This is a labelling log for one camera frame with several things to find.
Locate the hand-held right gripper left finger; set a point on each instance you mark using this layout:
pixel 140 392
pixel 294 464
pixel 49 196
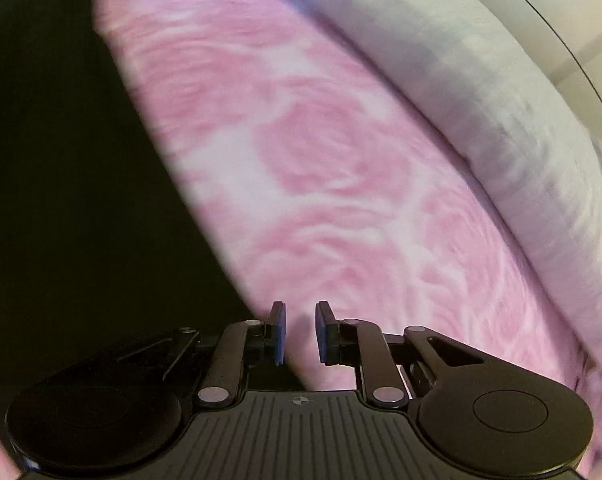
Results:
pixel 280 335

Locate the cream wardrobe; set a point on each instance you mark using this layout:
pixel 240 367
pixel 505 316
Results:
pixel 571 20

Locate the pink rose blanket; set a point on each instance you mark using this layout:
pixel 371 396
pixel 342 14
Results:
pixel 306 160

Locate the black pants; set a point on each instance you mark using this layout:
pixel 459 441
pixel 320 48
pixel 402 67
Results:
pixel 56 160

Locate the white striped quilt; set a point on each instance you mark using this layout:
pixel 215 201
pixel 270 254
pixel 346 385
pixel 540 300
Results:
pixel 481 85

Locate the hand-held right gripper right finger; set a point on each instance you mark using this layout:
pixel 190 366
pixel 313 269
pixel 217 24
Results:
pixel 322 335

